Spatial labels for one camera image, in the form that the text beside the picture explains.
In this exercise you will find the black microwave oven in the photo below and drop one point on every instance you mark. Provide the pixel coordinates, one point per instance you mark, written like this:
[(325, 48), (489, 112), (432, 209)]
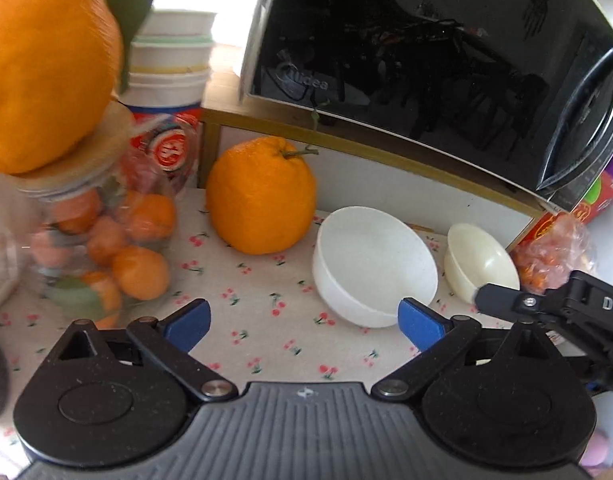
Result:
[(411, 35)]

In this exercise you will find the large orange with leaves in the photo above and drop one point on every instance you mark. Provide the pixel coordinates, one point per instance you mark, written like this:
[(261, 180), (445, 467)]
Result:
[(41, 60)]

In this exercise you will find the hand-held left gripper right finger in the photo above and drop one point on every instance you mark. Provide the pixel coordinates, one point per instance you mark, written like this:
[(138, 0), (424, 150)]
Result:
[(421, 325)]

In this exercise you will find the glass jar of small oranges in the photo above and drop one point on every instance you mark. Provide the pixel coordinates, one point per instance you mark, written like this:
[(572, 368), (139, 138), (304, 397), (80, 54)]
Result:
[(111, 240)]

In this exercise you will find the wooden microwave shelf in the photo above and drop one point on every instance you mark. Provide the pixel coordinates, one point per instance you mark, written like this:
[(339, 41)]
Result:
[(386, 187)]

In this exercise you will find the cream ceramic bowl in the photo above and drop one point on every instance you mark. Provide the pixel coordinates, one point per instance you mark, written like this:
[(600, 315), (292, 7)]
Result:
[(481, 260)]

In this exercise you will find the cherry print tablecloth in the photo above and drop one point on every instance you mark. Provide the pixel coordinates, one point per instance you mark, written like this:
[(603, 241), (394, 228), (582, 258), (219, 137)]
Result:
[(266, 280)]

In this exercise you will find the white ceramic bowl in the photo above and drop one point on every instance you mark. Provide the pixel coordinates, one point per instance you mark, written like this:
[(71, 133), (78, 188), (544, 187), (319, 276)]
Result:
[(371, 265)]

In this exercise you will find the red carton box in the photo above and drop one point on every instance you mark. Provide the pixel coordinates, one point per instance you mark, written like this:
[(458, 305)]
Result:
[(606, 197)]

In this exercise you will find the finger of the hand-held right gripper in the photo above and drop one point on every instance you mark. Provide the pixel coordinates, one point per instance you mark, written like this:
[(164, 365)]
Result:
[(516, 302)]

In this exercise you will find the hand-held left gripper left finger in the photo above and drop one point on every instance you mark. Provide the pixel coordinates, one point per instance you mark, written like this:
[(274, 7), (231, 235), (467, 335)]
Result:
[(189, 322)]

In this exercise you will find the stack of paper cups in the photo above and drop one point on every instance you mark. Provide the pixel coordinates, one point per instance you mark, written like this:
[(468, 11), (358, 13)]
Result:
[(171, 50)]

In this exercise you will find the plastic bag of snacks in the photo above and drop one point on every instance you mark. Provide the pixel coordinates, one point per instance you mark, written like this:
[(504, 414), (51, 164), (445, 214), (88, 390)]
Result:
[(551, 245)]

